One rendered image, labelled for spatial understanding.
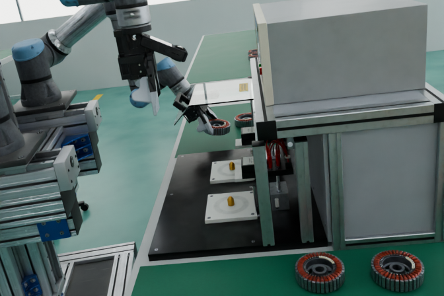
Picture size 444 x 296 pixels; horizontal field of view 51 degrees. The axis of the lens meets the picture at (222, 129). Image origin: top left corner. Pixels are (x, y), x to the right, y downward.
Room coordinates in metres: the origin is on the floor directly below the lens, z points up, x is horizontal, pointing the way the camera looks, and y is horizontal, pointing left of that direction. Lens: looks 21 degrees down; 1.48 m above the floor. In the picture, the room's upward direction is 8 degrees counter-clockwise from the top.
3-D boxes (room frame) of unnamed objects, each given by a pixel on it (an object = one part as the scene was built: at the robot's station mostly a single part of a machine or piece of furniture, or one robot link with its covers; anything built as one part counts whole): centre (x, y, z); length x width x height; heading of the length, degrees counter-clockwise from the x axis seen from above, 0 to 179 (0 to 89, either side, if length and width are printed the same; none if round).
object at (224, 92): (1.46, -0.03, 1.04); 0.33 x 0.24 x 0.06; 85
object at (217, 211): (1.21, 0.00, 0.78); 0.15 x 0.15 x 0.01; 85
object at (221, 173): (1.45, -0.02, 0.78); 0.15 x 0.15 x 0.01; 85
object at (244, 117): (1.96, -0.12, 0.77); 0.11 x 0.11 x 0.04
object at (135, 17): (1.09, 0.17, 1.37); 0.08 x 0.08 x 0.05
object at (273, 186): (1.20, -0.14, 0.80); 0.08 x 0.05 x 0.06; 175
